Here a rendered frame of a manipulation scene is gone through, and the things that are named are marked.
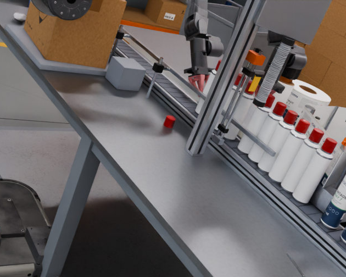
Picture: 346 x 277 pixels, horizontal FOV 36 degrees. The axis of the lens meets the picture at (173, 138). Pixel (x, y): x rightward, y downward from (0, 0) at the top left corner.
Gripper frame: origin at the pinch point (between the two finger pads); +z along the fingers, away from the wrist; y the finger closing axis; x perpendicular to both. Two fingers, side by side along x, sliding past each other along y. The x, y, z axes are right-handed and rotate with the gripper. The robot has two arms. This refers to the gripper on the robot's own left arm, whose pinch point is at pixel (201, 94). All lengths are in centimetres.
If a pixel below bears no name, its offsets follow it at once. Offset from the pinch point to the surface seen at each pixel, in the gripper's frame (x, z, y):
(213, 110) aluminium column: -21.4, 9.4, -16.4
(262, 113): -28.6, 10.8, -2.3
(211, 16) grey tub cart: 152, -96, 165
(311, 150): -45, 24, -2
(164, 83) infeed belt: 19.1, -7.3, -0.7
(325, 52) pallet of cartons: 151, -83, 317
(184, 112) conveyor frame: 3.7, 6.2, -5.5
